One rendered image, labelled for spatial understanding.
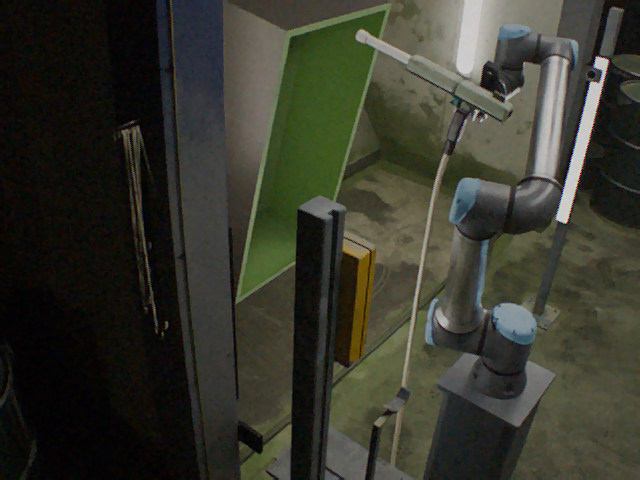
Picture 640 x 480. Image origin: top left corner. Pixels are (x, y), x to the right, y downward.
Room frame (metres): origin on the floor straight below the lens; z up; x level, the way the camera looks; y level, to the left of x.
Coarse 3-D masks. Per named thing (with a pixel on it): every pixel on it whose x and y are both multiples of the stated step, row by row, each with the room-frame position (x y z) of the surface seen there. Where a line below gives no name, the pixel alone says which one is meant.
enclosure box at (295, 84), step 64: (256, 0) 2.17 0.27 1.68; (320, 0) 2.30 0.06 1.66; (384, 0) 2.46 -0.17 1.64; (256, 64) 2.04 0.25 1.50; (320, 64) 2.64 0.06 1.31; (256, 128) 2.04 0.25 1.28; (320, 128) 2.62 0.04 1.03; (256, 192) 2.04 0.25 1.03; (320, 192) 2.61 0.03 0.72; (256, 256) 2.42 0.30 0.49
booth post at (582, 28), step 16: (576, 0) 3.61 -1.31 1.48; (592, 0) 3.56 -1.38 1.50; (560, 16) 3.65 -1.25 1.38; (576, 16) 3.60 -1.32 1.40; (592, 16) 3.55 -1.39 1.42; (560, 32) 3.64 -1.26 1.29; (576, 32) 3.59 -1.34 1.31; (592, 32) 3.60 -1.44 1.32; (592, 48) 3.66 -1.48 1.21; (576, 64) 3.56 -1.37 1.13; (576, 80) 3.55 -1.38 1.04; (576, 96) 3.58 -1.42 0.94; (576, 112) 3.64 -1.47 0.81; (560, 160) 3.57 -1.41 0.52; (560, 176) 3.63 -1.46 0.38; (544, 224) 3.56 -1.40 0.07
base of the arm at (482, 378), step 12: (480, 360) 1.57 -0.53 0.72; (480, 372) 1.54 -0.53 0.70; (492, 372) 1.51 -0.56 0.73; (480, 384) 1.51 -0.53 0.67; (492, 384) 1.49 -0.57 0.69; (504, 384) 1.48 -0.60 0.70; (516, 384) 1.49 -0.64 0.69; (492, 396) 1.48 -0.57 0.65; (504, 396) 1.47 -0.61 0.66; (516, 396) 1.49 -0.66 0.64
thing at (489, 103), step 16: (384, 48) 1.77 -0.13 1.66; (416, 64) 1.70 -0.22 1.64; (432, 64) 1.70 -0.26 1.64; (432, 80) 1.66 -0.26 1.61; (448, 80) 1.64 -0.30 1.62; (464, 80) 1.65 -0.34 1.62; (464, 96) 1.61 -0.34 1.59; (480, 96) 1.58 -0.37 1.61; (496, 96) 1.58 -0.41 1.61; (464, 112) 1.61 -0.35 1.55; (496, 112) 1.55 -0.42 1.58; (448, 144) 1.63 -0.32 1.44
